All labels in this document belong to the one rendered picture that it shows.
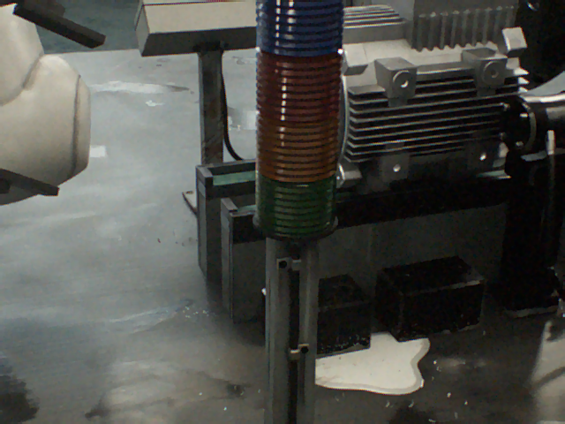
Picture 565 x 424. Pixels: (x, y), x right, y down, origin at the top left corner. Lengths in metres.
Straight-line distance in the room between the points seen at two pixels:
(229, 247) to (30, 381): 0.23
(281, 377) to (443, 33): 0.42
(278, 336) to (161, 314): 0.32
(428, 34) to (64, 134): 0.38
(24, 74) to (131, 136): 0.57
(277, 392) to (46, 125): 0.38
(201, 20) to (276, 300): 0.53
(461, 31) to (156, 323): 0.44
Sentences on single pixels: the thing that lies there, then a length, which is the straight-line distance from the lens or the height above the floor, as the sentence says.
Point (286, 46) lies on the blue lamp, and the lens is 0.61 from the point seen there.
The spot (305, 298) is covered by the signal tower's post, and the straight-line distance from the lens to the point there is 0.71.
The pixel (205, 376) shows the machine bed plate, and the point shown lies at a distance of 0.92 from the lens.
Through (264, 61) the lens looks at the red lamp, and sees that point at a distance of 0.62.
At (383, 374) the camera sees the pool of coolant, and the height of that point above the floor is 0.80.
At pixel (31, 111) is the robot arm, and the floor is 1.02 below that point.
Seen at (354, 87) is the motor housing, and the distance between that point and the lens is 0.93.
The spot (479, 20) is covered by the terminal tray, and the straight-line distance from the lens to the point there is 1.00.
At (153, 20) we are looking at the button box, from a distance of 1.14.
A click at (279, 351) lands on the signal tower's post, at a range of 0.73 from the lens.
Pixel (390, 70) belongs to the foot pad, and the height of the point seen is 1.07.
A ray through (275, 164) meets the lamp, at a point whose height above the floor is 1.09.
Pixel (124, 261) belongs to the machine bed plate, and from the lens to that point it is 1.13.
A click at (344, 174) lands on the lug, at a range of 0.96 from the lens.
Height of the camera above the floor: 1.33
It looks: 26 degrees down
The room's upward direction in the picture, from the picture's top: 1 degrees clockwise
